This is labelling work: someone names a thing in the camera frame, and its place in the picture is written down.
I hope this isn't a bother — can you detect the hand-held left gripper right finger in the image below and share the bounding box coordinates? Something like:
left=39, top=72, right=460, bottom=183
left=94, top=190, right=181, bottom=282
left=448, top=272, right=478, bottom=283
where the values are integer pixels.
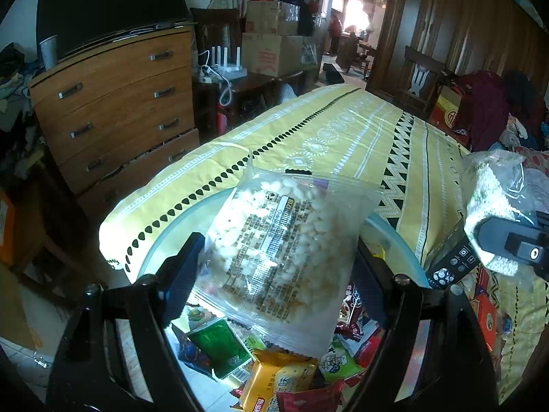
left=343, top=236, right=500, bottom=412

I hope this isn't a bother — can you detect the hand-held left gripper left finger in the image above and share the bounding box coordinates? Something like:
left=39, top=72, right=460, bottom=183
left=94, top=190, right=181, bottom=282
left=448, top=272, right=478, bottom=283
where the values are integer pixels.
left=45, top=232, right=207, bottom=412

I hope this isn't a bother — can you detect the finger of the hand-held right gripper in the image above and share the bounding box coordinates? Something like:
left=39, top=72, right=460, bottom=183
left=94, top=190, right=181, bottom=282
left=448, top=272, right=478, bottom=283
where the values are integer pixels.
left=476, top=217, right=549, bottom=284

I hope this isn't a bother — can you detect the translucent pale blue storage bin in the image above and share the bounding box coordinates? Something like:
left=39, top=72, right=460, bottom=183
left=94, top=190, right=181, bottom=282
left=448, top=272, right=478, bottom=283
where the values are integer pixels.
left=137, top=189, right=423, bottom=412

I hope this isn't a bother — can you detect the clear bag of puffed rice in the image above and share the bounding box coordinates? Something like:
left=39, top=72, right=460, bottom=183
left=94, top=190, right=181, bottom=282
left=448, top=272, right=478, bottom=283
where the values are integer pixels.
left=455, top=148, right=549, bottom=277

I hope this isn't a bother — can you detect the green pea snack packet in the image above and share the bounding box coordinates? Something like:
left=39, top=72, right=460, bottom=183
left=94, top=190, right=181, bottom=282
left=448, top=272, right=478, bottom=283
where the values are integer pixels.
left=186, top=318, right=254, bottom=380

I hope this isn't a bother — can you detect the clear bag of white puffs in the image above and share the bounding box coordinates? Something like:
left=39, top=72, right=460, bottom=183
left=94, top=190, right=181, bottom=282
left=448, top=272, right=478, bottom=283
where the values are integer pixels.
left=191, top=150, right=384, bottom=359

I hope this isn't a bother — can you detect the maroon printed snack packet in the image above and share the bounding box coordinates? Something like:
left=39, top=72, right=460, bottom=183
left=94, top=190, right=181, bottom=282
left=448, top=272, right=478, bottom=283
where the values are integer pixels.
left=335, top=283, right=378, bottom=344

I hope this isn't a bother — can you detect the tall black product box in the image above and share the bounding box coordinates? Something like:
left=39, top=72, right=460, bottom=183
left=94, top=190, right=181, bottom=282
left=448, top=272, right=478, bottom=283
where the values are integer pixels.
left=424, top=219, right=483, bottom=288

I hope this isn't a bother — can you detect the blue snack packet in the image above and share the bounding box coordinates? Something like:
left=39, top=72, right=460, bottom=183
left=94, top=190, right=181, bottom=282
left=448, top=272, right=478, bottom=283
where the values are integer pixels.
left=176, top=335, right=215, bottom=378

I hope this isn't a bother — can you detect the green cartoon snack packet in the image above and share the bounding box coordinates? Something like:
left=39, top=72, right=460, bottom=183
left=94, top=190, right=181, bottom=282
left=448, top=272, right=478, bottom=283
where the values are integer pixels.
left=317, top=337, right=363, bottom=385

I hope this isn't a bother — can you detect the pale yellow snack packet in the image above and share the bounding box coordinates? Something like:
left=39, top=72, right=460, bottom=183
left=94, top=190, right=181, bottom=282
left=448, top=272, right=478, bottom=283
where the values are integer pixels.
left=272, top=363, right=318, bottom=396

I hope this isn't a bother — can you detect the orange snack packet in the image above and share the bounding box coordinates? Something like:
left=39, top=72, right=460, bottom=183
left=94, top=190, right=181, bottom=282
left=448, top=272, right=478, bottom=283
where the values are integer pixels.
left=238, top=347, right=318, bottom=412

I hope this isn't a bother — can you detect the glossy red snack packet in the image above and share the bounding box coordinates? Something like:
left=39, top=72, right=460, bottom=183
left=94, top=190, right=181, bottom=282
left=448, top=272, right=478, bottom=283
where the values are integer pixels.
left=277, top=380, right=348, bottom=412

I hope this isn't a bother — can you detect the heap of colourful clothes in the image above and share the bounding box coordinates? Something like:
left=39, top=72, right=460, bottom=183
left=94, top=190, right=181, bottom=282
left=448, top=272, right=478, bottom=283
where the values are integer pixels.
left=502, top=71, right=549, bottom=159

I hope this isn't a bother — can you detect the maroon jacket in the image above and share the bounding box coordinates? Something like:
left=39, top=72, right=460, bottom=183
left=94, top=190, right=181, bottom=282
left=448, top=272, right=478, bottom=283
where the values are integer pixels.
left=455, top=71, right=511, bottom=151

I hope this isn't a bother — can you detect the yellow patterned bedsheet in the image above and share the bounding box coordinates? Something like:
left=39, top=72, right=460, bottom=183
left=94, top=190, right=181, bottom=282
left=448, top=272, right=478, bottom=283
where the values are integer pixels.
left=98, top=83, right=549, bottom=404

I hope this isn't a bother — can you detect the red box with gold emblem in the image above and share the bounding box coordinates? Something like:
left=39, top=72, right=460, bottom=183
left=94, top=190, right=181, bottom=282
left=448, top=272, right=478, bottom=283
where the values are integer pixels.
left=429, top=86, right=464, bottom=134

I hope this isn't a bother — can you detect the wooden chest of drawers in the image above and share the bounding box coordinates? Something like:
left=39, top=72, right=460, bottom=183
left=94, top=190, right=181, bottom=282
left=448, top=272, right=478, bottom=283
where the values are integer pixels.
left=28, top=21, right=202, bottom=224

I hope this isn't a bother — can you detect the dark wooden chair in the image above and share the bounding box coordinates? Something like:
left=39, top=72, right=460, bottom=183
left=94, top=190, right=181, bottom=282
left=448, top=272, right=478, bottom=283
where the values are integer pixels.
left=191, top=8, right=243, bottom=69
left=399, top=45, right=449, bottom=121

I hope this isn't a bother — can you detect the dark side table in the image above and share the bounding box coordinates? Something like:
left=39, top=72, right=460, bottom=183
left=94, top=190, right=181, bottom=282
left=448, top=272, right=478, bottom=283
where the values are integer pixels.
left=193, top=73, right=318, bottom=138

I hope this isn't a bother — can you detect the white router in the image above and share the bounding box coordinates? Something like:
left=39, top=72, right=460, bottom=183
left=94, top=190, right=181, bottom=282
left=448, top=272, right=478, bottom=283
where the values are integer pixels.
left=201, top=45, right=247, bottom=82

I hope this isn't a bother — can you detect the dark wooden wardrobe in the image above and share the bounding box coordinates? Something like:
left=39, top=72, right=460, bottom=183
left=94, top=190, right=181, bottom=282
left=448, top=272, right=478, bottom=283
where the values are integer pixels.
left=364, top=0, right=549, bottom=108

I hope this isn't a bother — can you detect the red-printed cardboard box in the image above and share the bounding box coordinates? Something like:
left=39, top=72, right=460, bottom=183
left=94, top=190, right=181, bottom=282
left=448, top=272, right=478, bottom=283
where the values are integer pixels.
left=241, top=33, right=318, bottom=77

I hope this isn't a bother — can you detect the dark cloth heap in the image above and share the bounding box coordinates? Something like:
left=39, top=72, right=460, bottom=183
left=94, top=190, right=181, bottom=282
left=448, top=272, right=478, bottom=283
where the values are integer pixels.
left=0, top=43, right=39, bottom=138

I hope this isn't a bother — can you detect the grey cup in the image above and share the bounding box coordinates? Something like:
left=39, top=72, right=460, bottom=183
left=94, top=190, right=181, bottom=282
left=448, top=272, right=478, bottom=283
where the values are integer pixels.
left=39, top=35, right=58, bottom=69

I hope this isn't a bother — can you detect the plain brown cardboard box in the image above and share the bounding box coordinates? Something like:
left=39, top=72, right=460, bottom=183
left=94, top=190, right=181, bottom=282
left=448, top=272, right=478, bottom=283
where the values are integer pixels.
left=245, top=1, right=301, bottom=36

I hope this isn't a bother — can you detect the black flat television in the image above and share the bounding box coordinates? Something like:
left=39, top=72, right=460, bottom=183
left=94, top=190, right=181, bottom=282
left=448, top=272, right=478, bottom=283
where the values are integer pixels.
left=35, top=0, right=191, bottom=63

